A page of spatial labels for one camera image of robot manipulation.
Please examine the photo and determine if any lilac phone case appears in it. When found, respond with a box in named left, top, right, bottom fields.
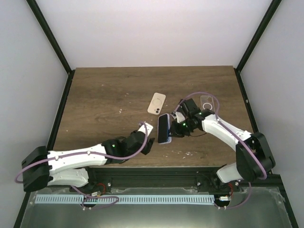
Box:
left=158, top=113, right=172, bottom=145

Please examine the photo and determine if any clear phone case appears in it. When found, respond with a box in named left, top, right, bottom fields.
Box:
left=200, top=95, right=218, bottom=114

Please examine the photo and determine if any beige phone case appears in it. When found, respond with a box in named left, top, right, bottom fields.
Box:
left=147, top=93, right=166, bottom=115

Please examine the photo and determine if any blue edged black smartphone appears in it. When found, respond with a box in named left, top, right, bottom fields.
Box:
left=157, top=114, right=169, bottom=144

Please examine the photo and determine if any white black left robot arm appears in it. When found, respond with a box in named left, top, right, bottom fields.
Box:
left=21, top=123, right=154, bottom=192

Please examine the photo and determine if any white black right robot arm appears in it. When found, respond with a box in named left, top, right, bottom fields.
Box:
left=170, top=99, right=276, bottom=191

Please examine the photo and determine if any grey metal front plate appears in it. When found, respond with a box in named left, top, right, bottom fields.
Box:
left=21, top=188, right=292, bottom=228

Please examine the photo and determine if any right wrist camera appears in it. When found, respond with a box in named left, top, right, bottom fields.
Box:
left=171, top=112, right=185, bottom=124

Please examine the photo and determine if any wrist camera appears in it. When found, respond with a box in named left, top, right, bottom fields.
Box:
left=171, top=112, right=185, bottom=124
left=138, top=122, right=153, bottom=137

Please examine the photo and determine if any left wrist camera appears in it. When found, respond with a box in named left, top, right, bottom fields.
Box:
left=138, top=122, right=153, bottom=137

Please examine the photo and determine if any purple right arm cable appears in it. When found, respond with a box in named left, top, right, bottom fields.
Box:
left=174, top=92, right=268, bottom=209

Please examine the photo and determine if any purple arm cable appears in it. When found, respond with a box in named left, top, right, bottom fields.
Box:
left=174, top=92, right=268, bottom=209
left=15, top=122, right=149, bottom=211

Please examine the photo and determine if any black front mounting rail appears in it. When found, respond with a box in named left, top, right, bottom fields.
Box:
left=30, top=166, right=281, bottom=193

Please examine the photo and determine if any light blue slotted cable duct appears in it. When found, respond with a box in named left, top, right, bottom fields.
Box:
left=35, top=194, right=215, bottom=205

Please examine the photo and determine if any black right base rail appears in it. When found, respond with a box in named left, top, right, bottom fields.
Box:
left=234, top=68, right=299, bottom=228

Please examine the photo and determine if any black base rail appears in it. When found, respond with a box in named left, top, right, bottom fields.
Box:
left=13, top=69, right=76, bottom=228
left=234, top=68, right=299, bottom=228

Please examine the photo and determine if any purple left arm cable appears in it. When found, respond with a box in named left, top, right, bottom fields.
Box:
left=15, top=122, right=149, bottom=211

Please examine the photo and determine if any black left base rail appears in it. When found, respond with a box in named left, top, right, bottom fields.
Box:
left=13, top=69, right=76, bottom=228

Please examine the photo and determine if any black right frame post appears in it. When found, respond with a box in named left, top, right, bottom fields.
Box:
left=236, top=0, right=282, bottom=72

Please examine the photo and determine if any black frame post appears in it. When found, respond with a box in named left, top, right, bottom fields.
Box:
left=26, top=0, right=72, bottom=75
left=236, top=0, right=282, bottom=72

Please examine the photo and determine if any black left frame post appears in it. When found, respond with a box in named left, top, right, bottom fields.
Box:
left=26, top=0, right=72, bottom=75

